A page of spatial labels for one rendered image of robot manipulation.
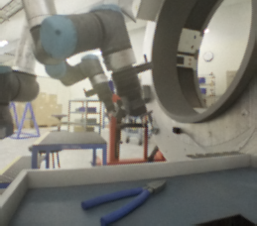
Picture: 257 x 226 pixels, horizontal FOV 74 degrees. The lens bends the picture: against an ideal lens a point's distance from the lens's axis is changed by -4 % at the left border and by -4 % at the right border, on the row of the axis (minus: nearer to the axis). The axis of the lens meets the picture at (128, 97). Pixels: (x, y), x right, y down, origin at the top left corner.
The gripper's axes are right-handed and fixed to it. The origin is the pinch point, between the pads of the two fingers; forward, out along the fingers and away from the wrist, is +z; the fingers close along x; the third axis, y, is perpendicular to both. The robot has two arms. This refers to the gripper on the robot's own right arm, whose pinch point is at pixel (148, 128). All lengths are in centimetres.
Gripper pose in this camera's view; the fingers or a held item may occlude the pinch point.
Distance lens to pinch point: 56.9
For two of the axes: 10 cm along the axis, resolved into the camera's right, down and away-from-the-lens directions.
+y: -8.5, 3.5, -3.9
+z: 2.9, 9.3, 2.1
